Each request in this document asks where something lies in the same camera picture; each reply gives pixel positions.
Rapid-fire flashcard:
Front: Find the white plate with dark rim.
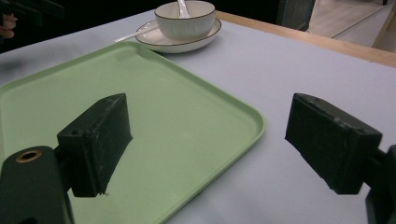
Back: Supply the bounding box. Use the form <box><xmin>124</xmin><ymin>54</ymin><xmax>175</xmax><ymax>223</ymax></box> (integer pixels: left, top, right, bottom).
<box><xmin>134</xmin><ymin>17</ymin><xmax>222</xmax><ymax>54</ymax></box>

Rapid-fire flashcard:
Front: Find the green plastic tray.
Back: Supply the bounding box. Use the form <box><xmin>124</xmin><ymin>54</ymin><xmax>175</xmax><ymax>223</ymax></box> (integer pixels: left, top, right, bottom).
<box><xmin>0</xmin><ymin>40</ymin><xmax>266</xmax><ymax>224</ymax></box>

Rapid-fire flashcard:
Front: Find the white utensil handle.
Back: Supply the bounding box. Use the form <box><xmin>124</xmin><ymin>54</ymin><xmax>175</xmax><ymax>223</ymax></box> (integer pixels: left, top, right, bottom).
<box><xmin>114</xmin><ymin>25</ymin><xmax>160</xmax><ymax>44</ymax></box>

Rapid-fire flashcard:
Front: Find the dark cabinet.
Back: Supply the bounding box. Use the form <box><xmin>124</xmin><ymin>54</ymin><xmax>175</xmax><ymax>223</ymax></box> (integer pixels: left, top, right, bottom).
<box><xmin>276</xmin><ymin>0</ymin><xmax>316</xmax><ymax>32</ymax></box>

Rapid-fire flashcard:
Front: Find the white ceramic spoon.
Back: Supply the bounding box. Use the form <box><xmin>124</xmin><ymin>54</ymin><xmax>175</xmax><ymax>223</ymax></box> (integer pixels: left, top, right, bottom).
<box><xmin>177</xmin><ymin>0</ymin><xmax>191</xmax><ymax>20</ymax></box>

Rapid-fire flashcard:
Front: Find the white ribbed bowl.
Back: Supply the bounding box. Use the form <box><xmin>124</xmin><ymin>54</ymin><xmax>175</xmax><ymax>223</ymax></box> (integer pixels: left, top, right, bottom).
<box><xmin>154</xmin><ymin>0</ymin><xmax>217</xmax><ymax>41</ymax></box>

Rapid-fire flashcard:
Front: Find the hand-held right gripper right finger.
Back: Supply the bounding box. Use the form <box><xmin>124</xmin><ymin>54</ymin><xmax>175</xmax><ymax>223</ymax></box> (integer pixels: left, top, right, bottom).
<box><xmin>284</xmin><ymin>92</ymin><xmax>383</xmax><ymax>195</ymax></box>

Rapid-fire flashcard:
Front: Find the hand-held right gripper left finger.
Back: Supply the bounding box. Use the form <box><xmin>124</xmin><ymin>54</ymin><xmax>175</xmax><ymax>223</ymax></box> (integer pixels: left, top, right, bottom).
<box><xmin>56</xmin><ymin>92</ymin><xmax>134</xmax><ymax>198</ymax></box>

